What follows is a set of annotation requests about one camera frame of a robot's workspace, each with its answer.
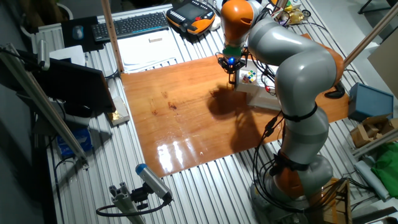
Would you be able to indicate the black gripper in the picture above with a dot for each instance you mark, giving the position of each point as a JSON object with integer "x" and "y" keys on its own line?
{"x": 232, "y": 63}

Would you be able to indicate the white drawer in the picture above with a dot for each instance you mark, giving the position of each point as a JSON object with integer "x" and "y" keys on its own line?
{"x": 245, "y": 87}

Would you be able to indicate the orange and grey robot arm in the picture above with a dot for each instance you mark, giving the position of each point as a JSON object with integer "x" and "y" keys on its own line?
{"x": 298, "y": 62}

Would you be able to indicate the white plastic drawer cabinet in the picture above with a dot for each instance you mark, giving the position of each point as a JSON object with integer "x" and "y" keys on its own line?
{"x": 261, "y": 101}

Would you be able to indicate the multicoloured puzzle cube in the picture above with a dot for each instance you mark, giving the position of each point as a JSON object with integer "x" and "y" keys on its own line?
{"x": 249, "y": 76}

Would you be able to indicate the white egg-shaped object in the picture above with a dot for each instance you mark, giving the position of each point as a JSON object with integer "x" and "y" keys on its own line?
{"x": 215, "y": 24}

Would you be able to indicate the glossy wooden board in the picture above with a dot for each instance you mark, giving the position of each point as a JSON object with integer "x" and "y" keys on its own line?
{"x": 186, "y": 124}

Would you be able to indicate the orange and black teach pendant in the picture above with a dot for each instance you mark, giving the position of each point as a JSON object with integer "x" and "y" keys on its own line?
{"x": 189, "y": 12}

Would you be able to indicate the white paper stack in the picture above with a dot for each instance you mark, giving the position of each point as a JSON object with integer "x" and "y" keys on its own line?
{"x": 146, "y": 53}

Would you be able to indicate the black stand base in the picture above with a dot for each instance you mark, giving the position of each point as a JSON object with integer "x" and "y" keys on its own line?
{"x": 335, "y": 91}

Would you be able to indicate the black computer keyboard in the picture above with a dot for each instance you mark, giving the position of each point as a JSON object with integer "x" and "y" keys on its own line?
{"x": 130, "y": 26}

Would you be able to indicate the small gold foil box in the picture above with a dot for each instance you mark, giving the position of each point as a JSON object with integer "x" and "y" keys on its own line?
{"x": 119, "y": 113}

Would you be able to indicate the blue box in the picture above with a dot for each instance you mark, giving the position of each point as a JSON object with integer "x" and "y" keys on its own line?
{"x": 370, "y": 102}

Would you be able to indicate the cardboard box with wood blocks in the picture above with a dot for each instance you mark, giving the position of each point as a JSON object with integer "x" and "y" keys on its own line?
{"x": 360, "y": 137}

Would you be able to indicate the beige flat panel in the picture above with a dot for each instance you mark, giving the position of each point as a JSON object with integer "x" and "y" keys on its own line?
{"x": 385, "y": 62}

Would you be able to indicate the black monitor panel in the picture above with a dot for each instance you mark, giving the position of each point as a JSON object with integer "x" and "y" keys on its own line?
{"x": 74, "y": 84}

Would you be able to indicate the aluminium profile bar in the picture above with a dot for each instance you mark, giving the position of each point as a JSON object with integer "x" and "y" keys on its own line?
{"x": 376, "y": 141}

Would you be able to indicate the grey computer mouse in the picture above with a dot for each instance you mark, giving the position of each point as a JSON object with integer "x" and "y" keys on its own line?
{"x": 78, "y": 32}

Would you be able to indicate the white flat box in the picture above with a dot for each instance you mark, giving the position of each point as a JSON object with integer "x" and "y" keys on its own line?
{"x": 68, "y": 54}

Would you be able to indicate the wooden crate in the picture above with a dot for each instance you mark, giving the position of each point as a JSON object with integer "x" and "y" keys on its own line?
{"x": 339, "y": 202}

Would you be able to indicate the black mouse pad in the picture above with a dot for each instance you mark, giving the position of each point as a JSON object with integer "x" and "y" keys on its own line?
{"x": 68, "y": 43}

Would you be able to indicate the blue tissue pack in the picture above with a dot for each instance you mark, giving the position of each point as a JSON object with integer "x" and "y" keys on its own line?
{"x": 76, "y": 143}

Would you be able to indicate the white rolled sheet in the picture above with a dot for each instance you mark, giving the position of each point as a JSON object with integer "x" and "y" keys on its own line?
{"x": 370, "y": 179}

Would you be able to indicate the green cloth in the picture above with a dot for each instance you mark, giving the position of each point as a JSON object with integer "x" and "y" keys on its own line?
{"x": 388, "y": 168}

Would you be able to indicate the silver depth camera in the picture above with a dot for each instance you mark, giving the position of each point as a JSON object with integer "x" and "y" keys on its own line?
{"x": 154, "y": 182}
{"x": 43, "y": 54}

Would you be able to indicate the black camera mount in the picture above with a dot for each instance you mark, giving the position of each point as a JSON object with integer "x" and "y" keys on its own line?
{"x": 140, "y": 196}

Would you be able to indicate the short aluminium profile post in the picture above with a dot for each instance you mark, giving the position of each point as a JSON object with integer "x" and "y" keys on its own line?
{"x": 124, "y": 202}

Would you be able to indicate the long aluminium frame strut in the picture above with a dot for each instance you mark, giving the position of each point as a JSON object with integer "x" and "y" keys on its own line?
{"x": 40, "y": 105}

